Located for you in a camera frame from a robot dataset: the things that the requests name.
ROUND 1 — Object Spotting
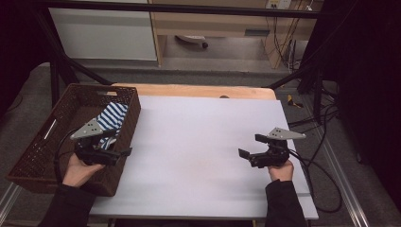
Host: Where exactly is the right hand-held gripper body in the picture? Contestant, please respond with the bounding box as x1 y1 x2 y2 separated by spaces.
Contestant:
248 127 307 169

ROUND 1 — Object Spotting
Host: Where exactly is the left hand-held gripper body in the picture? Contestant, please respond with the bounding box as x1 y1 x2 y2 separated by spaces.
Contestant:
69 117 123 166

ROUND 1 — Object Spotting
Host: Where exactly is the blue white striped cloth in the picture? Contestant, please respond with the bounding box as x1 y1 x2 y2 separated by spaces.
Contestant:
96 101 130 151

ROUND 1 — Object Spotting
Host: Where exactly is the brown woven basket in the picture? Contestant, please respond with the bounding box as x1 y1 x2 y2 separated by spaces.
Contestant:
5 82 142 198

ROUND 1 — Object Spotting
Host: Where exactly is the person's right hand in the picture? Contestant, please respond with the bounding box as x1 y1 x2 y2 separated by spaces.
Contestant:
268 159 295 183

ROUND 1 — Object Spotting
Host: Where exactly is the person's left hand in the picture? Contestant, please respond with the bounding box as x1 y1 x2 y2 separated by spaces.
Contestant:
61 153 106 189

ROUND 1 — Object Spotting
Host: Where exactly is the yellow black tool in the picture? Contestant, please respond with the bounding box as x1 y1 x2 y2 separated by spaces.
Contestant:
286 94 305 109

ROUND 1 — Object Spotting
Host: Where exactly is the white table sheet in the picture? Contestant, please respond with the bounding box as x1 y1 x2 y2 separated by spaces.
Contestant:
89 96 320 220

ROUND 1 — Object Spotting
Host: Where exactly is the black metal stand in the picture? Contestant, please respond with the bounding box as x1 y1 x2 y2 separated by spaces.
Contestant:
267 60 327 125
33 9 113 109

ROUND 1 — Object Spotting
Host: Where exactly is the white cabinet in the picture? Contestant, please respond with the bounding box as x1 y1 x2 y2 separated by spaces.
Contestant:
48 7 158 61

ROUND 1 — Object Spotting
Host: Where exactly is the black curtain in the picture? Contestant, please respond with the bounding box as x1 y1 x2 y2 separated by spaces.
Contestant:
310 0 401 202
0 0 53 119

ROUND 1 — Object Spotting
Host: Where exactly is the light wooden desk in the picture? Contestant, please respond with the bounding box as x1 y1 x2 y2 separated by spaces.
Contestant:
148 0 320 70

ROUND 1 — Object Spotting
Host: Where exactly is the office chair base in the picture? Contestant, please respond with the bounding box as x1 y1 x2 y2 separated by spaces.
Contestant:
174 34 210 50

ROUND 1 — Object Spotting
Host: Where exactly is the white power strip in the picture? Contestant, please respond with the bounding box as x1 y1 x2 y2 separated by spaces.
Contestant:
265 0 293 10

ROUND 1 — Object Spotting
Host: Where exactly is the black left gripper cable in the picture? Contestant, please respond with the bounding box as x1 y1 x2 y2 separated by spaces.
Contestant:
53 127 79 186

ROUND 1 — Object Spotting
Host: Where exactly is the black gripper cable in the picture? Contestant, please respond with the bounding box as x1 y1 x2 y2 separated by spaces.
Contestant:
53 127 79 186
288 148 343 215

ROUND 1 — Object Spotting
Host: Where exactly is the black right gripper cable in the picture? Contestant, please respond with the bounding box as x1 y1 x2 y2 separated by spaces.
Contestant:
288 148 343 215

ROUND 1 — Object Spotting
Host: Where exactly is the aluminium rail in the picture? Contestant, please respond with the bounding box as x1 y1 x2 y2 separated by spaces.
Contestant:
0 182 24 223
314 124 371 227

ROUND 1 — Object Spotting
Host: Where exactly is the hanging black cable bundle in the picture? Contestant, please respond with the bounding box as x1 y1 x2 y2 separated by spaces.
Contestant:
271 14 301 74

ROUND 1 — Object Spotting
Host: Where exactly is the black metal frame bar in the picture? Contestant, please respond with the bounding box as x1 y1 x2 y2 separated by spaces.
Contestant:
30 0 323 19

